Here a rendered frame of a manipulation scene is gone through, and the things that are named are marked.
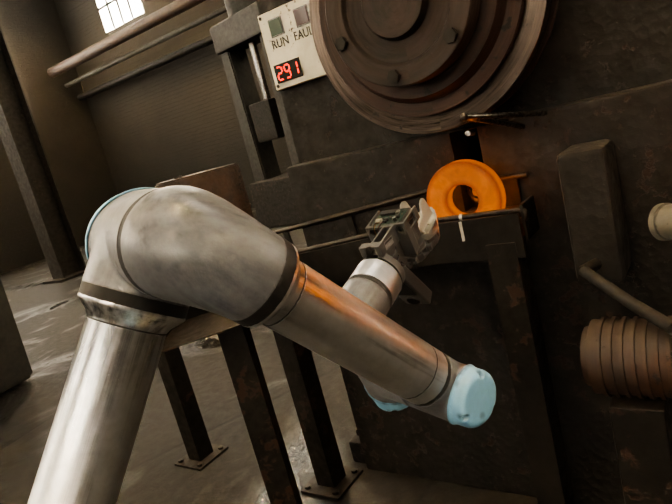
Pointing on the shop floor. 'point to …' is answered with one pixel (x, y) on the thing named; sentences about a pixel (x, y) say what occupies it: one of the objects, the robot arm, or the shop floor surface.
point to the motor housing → (634, 400)
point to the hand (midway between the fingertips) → (428, 215)
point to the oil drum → (217, 184)
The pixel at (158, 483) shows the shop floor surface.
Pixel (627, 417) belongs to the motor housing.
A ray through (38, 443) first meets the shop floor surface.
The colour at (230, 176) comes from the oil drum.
